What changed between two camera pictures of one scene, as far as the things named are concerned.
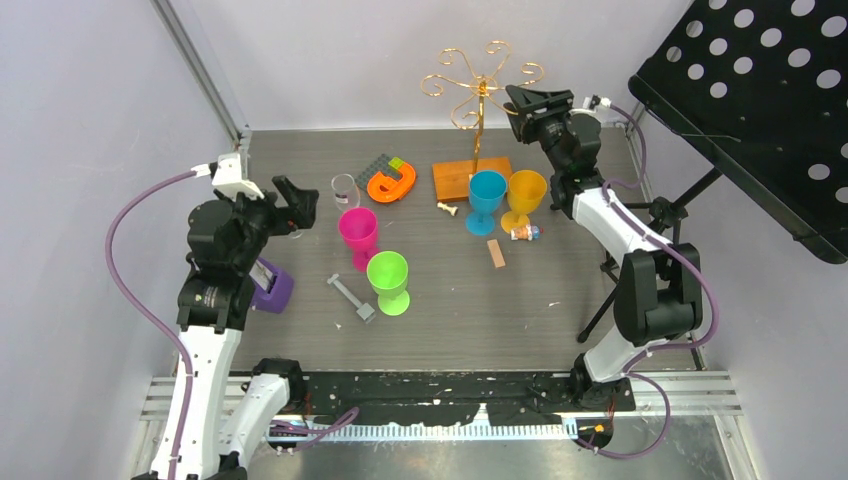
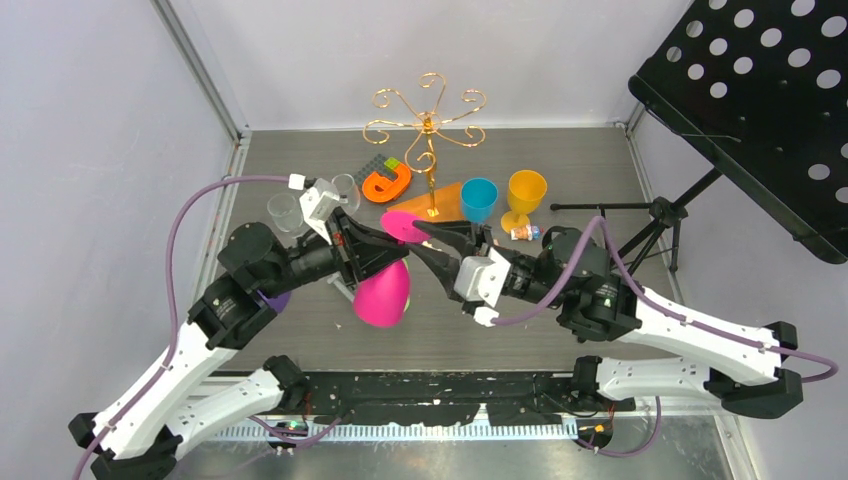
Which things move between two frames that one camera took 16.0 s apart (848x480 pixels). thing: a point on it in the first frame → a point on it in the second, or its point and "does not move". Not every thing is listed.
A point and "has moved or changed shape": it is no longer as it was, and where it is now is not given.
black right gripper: (525, 128) → (447, 267)
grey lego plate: (381, 164) does not move
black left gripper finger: (295, 197) → (368, 233)
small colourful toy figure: (529, 232) does not move
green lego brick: (396, 162) does not move
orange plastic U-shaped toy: (384, 189) does not move
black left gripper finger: (306, 201) → (369, 258)
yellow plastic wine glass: (526, 189) does not move
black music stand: (758, 88) does not move
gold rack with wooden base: (451, 179) → (444, 204)
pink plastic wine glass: (358, 229) has moved or changed shape
